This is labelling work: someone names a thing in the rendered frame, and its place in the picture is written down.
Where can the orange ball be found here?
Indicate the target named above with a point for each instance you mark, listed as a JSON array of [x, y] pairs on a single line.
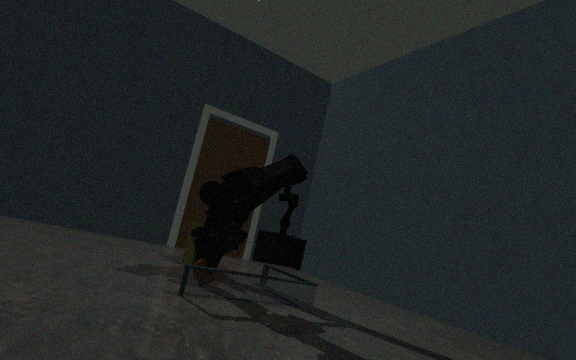
[[202, 262]]

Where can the see-through brown ball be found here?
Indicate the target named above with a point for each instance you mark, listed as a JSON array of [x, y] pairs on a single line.
[[221, 265]]

